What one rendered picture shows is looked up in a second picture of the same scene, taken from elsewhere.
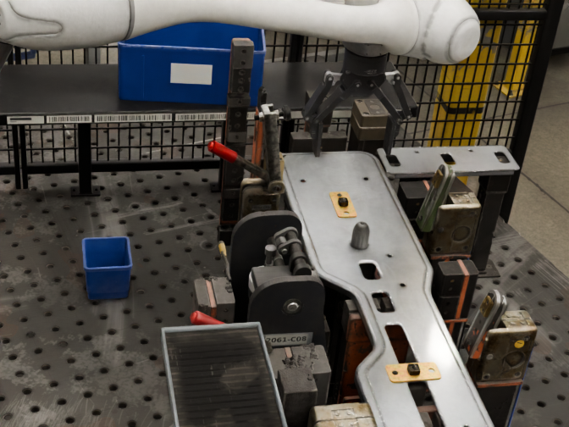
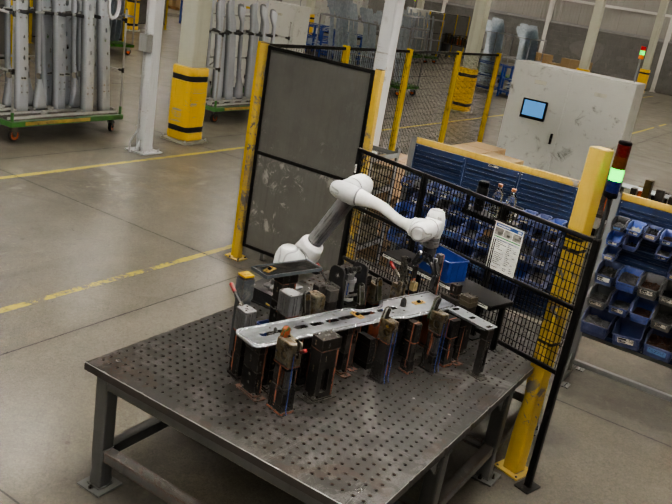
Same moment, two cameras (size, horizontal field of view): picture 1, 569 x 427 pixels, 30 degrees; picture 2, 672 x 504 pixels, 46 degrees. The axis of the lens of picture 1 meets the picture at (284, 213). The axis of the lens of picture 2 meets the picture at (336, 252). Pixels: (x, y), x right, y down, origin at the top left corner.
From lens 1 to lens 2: 3.52 m
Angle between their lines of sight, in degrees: 56
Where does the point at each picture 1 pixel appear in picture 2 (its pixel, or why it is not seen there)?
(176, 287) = not seen: hidden behind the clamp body
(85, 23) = (343, 193)
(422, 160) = (463, 313)
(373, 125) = (463, 299)
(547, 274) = (496, 391)
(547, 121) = not seen: outside the picture
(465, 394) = (358, 322)
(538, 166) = not seen: outside the picture
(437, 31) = (411, 227)
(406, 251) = (409, 312)
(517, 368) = (386, 337)
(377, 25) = (401, 221)
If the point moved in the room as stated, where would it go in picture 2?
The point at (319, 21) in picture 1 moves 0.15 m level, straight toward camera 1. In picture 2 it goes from (391, 215) to (366, 215)
